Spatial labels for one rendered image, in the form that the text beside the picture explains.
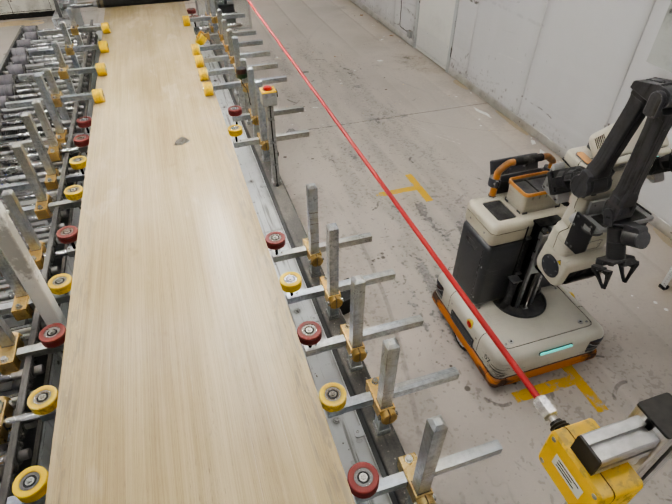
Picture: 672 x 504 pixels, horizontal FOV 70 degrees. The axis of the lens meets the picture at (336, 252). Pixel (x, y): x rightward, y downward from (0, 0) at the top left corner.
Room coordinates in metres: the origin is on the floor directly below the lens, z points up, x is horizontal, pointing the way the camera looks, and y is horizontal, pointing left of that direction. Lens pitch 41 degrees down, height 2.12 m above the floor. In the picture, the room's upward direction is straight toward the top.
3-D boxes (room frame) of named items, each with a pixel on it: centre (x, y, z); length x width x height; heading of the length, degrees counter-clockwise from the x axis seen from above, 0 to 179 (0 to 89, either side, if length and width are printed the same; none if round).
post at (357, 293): (1.03, -0.07, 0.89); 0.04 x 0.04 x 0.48; 18
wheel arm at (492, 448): (0.61, -0.26, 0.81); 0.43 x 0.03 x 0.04; 108
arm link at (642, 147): (1.25, -0.90, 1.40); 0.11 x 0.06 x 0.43; 109
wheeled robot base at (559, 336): (1.76, -0.96, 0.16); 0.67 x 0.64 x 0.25; 18
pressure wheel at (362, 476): (0.54, -0.07, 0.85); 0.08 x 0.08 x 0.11
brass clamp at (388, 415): (0.81, -0.14, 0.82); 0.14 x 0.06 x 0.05; 18
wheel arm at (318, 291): (1.32, -0.02, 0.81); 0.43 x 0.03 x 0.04; 108
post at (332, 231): (1.26, 0.01, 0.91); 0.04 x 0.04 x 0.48; 18
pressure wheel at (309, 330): (1.02, 0.09, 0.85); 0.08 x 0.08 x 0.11
